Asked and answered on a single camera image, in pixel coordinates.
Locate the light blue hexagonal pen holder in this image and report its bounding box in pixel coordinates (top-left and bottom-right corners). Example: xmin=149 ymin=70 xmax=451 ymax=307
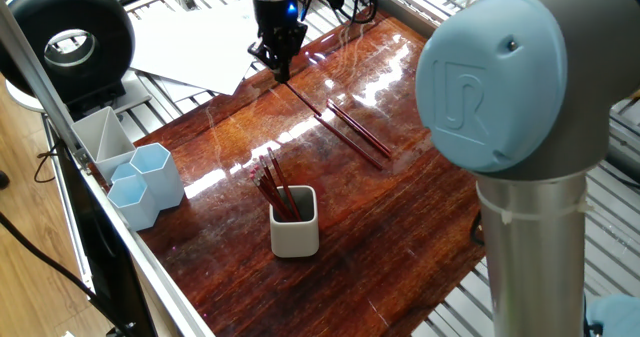
xmin=106 ymin=142 xmax=186 ymax=232

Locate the black ring-shaped lamp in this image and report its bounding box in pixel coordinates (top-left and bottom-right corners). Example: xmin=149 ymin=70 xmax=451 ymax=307
xmin=0 ymin=0 xmax=151 ymax=123

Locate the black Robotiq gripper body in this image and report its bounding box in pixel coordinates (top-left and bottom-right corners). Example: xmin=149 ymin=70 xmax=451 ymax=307
xmin=252 ymin=0 xmax=308 ymax=54

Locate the red-brown wooden board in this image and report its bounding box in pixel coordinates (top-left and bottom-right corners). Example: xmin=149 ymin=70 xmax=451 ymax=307
xmin=132 ymin=9 xmax=486 ymax=337

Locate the black floor cable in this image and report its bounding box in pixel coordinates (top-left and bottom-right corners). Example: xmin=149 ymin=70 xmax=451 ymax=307
xmin=0 ymin=211 xmax=129 ymax=337

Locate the white square ceramic pen holder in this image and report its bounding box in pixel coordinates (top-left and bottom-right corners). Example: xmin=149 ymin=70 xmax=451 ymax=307
xmin=269 ymin=185 xmax=320 ymax=259

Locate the white paper sheet stack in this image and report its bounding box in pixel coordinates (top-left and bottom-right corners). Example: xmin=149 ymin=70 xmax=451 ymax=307
xmin=128 ymin=0 xmax=262 ymax=98

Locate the white divided square pen holder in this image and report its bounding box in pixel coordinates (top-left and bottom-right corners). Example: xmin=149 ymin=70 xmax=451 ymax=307
xmin=70 ymin=105 xmax=137 ymax=184

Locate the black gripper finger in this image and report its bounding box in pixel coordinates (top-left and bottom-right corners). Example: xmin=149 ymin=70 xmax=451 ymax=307
xmin=279 ymin=23 xmax=309 ymax=84
xmin=247 ymin=40 xmax=285 ymax=82

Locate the black monitor panel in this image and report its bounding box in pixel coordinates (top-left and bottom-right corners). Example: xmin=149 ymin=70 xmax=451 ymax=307
xmin=49 ymin=139 xmax=159 ymax=337

